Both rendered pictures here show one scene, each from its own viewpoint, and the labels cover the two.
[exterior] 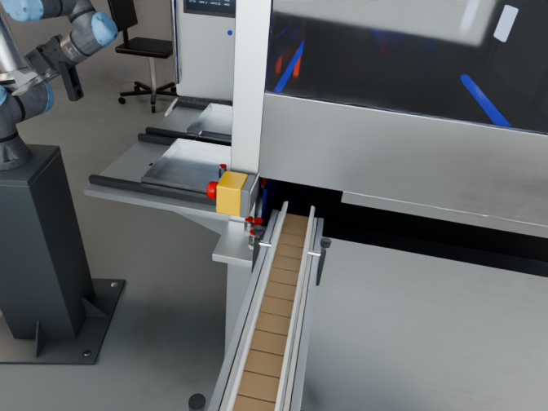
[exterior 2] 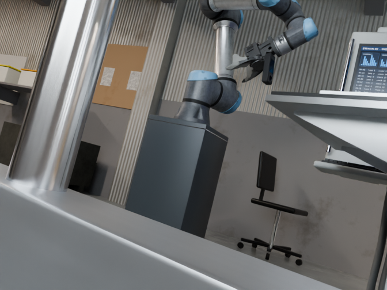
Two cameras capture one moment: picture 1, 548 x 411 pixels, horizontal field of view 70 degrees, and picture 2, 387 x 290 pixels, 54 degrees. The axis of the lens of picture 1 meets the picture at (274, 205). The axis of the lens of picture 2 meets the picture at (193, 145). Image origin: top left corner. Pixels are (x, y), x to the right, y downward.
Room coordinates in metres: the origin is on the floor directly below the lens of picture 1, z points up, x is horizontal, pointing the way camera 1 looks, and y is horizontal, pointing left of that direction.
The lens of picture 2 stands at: (-0.17, 0.07, 0.59)
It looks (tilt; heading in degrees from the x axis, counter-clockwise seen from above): 5 degrees up; 32
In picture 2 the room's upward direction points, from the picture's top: 14 degrees clockwise
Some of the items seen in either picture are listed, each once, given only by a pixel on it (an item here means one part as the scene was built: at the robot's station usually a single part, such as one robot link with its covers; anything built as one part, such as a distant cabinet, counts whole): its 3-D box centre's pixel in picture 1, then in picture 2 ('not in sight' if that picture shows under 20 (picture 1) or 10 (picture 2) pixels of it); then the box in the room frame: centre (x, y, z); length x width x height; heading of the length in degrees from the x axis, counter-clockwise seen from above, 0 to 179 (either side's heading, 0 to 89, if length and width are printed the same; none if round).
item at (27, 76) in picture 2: not in sight; (38, 81); (3.46, 5.48, 1.48); 0.48 x 0.39 x 0.27; 96
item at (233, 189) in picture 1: (235, 193); not in sight; (0.72, 0.09, 0.99); 0.08 x 0.07 x 0.07; 83
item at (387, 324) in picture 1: (373, 190); not in sight; (1.75, -0.51, 0.44); 2.06 x 1.00 x 0.88; 173
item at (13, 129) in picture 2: not in sight; (47, 159); (3.22, 4.44, 0.36); 1.09 x 0.86 x 0.72; 6
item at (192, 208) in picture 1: (211, 150); (377, 135); (1.16, 0.23, 0.87); 0.70 x 0.48 x 0.02; 173
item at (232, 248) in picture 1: (249, 245); not in sight; (0.70, 0.05, 0.87); 0.14 x 0.13 x 0.02; 83
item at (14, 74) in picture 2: not in sight; (6, 76); (3.37, 6.23, 1.49); 0.51 x 0.42 x 0.29; 96
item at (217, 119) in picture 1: (245, 125); not in sight; (1.32, 0.14, 0.90); 0.34 x 0.26 x 0.04; 83
